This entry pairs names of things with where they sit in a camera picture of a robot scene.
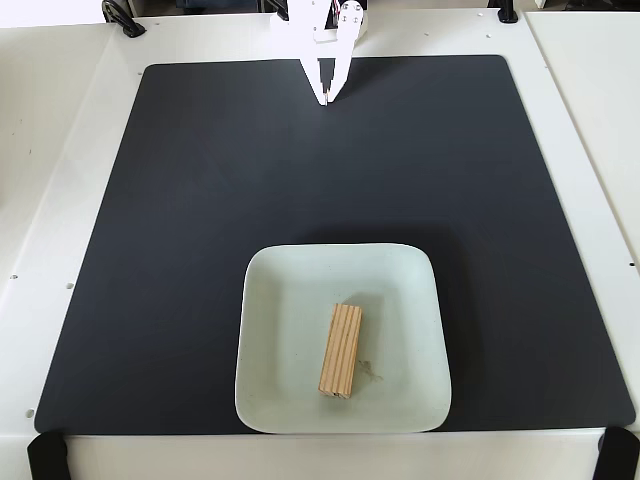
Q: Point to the black curved table clamp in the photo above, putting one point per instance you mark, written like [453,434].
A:
[122,17]

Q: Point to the black robot base clamp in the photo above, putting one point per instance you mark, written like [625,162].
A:
[281,9]

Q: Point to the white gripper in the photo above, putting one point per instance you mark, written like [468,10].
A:
[324,46]

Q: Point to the light wooden block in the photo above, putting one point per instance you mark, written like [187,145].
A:
[341,350]

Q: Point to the black narrow table clamp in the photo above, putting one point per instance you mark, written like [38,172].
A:
[507,10]

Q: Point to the white square plate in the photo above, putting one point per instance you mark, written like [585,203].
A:
[290,320]

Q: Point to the black rubber mat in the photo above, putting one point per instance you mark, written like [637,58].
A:
[400,175]

